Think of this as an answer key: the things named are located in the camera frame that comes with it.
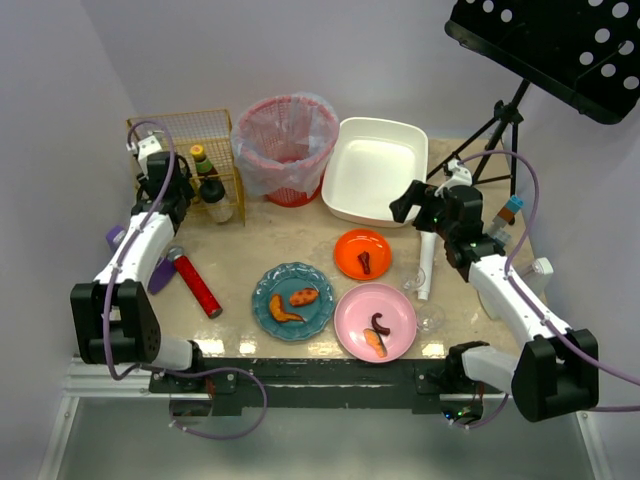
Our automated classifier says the black music stand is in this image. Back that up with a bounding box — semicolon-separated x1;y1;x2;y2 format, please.
427;0;640;201

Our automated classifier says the white rectangular basin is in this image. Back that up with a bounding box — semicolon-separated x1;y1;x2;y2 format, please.
321;117;429;228

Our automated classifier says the red mesh waste basket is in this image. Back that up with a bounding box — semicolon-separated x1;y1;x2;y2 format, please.
235;95;340;207

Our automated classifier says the pink plate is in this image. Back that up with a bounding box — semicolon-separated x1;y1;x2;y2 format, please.
334;283;417;363

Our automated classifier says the clear glass cup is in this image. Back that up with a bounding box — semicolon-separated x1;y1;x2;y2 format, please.
400;266;426;292

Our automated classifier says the toy block stack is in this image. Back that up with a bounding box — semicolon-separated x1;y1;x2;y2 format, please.
486;195;524;247

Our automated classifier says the clear plastic bin liner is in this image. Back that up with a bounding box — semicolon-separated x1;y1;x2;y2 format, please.
231;90;341;199

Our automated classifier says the red glitter microphone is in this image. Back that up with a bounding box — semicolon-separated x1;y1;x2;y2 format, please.
167;246;223;319

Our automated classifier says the teal ornate plate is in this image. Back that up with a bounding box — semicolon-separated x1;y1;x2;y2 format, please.
251;262;336;342

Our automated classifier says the clear black-lidded shaker jar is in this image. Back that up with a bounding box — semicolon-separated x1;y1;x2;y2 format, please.
199;178;234;224

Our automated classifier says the dark red meat piece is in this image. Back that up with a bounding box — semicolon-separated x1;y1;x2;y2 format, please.
357;251;371;275

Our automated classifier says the fried chicken wing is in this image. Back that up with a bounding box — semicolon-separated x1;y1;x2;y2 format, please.
268;294;304;323

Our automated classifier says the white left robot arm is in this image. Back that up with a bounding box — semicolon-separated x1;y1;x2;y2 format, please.
70;134;197;371

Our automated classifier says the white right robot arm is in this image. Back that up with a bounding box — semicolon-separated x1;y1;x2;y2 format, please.
389;181;599;422

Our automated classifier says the orange fried food piece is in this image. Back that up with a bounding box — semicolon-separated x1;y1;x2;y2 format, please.
289;288;319;308

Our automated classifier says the gold wire rack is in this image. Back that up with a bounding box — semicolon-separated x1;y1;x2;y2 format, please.
126;108;246;222

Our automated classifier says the white microphone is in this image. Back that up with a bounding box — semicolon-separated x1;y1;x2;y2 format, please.
417;232;437;301

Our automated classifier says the salmon slice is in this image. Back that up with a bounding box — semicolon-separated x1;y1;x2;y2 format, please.
363;328;387;358

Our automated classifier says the green yellow-capped sauce bottle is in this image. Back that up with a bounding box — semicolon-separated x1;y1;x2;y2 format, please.
189;144;219;183

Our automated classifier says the orange plate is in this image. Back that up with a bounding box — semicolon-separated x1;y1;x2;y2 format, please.
333;228;392;281

